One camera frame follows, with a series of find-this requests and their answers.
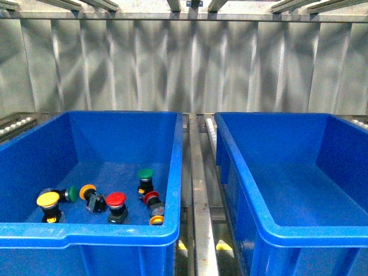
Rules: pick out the red mushroom push button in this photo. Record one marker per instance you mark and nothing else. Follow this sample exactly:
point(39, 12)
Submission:
point(118, 209)

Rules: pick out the yellow push button sideways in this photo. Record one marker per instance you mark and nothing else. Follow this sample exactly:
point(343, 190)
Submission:
point(95, 201)

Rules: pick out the blue plastic bin with buttons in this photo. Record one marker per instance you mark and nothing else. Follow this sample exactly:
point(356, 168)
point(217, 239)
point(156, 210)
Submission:
point(107, 150)

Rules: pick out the green mushroom push button upright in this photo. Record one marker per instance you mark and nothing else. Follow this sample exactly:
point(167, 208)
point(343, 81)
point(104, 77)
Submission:
point(145, 177)

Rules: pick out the red push button lying sideways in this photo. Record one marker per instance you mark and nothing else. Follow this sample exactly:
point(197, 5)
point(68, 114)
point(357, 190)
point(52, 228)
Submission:
point(153, 201)

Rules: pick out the small yellow push button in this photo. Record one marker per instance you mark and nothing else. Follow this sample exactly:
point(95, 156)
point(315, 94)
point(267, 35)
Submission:
point(156, 220)

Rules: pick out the empty blue plastic bin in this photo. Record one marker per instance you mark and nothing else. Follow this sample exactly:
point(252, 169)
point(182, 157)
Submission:
point(296, 192)

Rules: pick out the green push button lying sideways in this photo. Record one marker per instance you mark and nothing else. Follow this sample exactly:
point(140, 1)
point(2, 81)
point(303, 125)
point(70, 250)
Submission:
point(66, 195)

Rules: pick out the yellow mushroom push button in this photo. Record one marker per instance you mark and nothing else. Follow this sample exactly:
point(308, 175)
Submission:
point(49, 204)

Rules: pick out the metal roller conveyor rail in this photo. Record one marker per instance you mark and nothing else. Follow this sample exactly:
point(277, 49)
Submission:
point(205, 246)

